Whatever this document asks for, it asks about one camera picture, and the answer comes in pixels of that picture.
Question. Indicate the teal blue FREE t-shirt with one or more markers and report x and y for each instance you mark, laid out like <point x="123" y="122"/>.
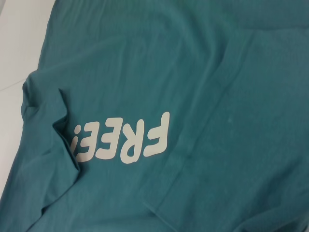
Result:
<point x="193" y="96"/>

